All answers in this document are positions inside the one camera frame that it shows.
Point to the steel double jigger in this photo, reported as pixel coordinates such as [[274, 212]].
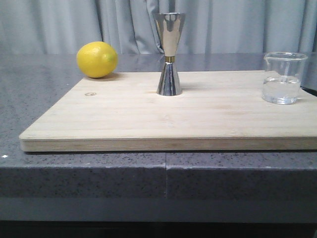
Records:
[[169, 27]]

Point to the clear glass beaker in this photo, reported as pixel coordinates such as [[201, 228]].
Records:
[[282, 77]]

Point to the light wooden cutting board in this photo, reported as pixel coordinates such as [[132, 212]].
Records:
[[217, 110]]

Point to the yellow lemon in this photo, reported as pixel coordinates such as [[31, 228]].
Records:
[[97, 59]]

